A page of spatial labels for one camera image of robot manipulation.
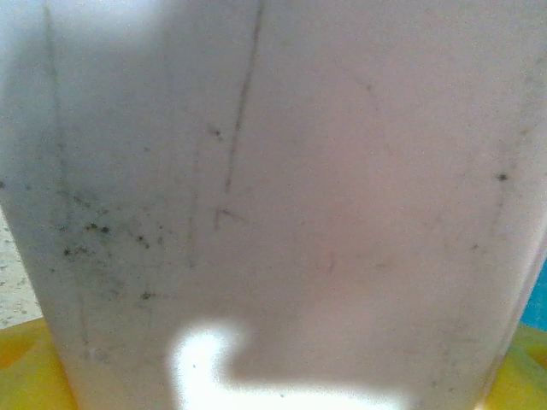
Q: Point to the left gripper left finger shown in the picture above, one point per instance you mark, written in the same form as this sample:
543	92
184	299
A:
25	367

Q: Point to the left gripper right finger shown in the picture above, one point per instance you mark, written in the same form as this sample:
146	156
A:
521	371

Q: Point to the white pink-edged notebook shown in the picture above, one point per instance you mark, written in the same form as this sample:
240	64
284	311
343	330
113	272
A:
299	171

